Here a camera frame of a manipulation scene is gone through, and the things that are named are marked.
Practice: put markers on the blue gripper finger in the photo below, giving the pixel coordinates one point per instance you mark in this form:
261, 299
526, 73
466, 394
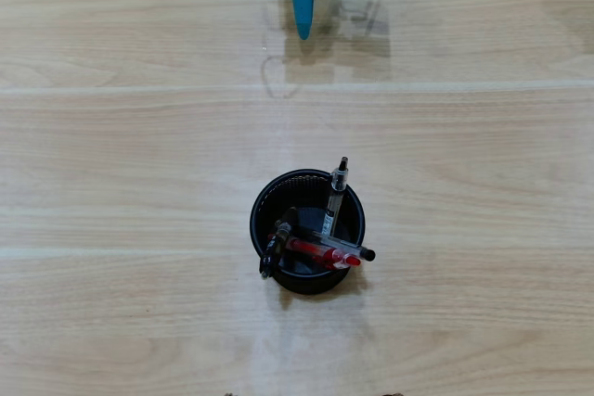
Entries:
304, 11

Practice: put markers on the clear pen with grey grip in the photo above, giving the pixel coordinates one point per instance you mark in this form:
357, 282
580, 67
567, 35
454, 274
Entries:
335, 201

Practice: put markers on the black retractable pen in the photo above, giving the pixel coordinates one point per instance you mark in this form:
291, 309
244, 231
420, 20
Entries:
278, 238

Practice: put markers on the clear capped pen black grip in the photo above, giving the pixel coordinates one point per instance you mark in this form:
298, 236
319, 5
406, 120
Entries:
352, 247

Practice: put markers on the red retractable pen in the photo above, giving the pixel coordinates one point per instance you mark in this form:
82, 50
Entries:
320, 252

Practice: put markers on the black mesh pen holder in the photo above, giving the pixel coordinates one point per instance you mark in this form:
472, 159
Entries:
287, 192

